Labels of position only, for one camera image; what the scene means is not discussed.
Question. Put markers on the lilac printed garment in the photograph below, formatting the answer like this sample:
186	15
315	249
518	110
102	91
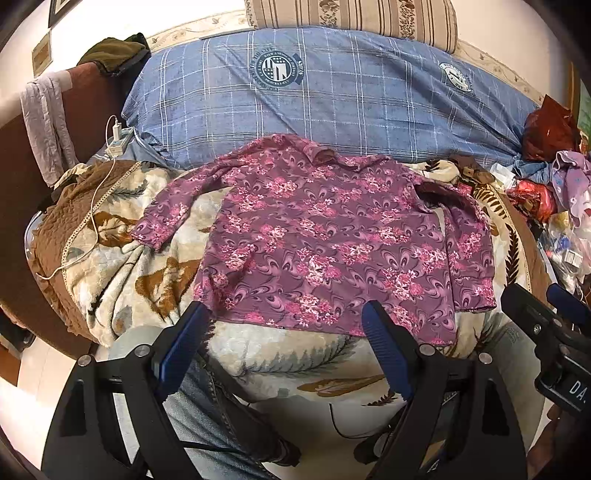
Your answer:
570	179

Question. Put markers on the olive green garment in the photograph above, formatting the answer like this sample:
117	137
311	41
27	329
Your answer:
114	57

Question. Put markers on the cream leaf-print blanket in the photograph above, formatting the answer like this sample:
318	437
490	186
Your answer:
127	293

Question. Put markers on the clutter pile of packets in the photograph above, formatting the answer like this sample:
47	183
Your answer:
567	247

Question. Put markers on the purple floral blouse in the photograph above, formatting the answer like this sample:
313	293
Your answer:
305	237

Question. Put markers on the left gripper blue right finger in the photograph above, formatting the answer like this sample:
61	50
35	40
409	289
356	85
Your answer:
393	346

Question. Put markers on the dark red plastic bag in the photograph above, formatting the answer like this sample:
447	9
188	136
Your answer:
548	130

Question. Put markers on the brown quilted bedspread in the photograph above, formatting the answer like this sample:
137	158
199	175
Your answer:
57	225

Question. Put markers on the lilac cloth on headboard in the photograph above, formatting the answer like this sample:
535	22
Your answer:
46	126

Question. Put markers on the red wrapped packet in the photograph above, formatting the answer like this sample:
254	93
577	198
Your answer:
533	199

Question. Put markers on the beige striped pillow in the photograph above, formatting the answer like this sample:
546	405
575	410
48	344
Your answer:
428	21

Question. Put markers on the blue jeans leg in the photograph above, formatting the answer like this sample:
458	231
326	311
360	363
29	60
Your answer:
196	413

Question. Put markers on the small wall frame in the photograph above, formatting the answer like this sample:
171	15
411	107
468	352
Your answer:
41	55

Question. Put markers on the white charger with cable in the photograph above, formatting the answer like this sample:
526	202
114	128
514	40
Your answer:
116	142

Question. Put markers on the framed wall picture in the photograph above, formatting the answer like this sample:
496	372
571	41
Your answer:
58	9

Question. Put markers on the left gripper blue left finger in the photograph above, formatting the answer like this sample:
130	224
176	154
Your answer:
175	348

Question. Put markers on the blue plaid duvet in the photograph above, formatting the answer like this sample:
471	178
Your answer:
358	93

